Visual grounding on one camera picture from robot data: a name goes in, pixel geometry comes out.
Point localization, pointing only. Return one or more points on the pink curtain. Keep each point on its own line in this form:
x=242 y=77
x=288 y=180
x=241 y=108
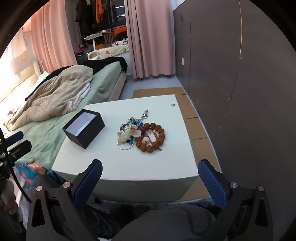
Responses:
x=150 y=34
x=53 y=34

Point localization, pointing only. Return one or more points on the black hanging coat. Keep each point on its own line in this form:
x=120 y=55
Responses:
x=84 y=16

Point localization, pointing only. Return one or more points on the bed with green sheet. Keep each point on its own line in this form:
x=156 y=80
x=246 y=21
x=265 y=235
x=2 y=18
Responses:
x=104 y=81

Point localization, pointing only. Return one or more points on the white folding stand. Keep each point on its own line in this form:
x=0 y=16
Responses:
x=93 y=38

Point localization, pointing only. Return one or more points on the beige blanket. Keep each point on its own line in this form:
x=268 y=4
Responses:
x=57 y=92

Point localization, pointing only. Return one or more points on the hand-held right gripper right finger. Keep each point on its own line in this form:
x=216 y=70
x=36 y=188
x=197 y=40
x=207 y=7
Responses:
x=211 y=185

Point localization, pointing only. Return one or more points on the white low table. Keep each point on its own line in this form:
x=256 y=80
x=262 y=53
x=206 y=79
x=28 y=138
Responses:
x=138 y=187

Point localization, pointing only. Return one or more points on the flattened cardboard sheet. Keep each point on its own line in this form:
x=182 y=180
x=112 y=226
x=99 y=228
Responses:
x=196 y=132

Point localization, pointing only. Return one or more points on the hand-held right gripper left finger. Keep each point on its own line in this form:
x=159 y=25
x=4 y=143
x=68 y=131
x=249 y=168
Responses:
x=89 y=183

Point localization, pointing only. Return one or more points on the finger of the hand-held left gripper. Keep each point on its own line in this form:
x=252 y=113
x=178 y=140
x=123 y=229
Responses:
x=14 y=138
x=20 y=150

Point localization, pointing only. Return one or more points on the black jewelry box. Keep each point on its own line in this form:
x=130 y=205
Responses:
x=90 y=136

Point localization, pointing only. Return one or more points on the bed with printed duvet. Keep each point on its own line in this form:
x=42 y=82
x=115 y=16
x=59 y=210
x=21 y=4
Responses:
x=111 y=49

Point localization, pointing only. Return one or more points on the cream padded headboard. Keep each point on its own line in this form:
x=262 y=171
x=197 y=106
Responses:
x=23 y=74

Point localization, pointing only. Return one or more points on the orange hanging garment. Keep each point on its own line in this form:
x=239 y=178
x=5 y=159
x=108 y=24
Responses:
x=99 y=11

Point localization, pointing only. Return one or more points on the black cloth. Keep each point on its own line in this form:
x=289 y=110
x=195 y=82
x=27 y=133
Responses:
x=104 y=62

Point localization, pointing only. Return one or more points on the silver hoop bangle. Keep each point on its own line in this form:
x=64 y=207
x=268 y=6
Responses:
x=126 y=149

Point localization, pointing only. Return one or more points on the colourful printed cloth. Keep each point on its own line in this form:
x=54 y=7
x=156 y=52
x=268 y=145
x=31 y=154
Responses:
x=30 y=171

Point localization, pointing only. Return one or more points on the person's left hand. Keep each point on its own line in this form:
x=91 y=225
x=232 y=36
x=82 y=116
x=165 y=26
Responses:
x=8 y=197

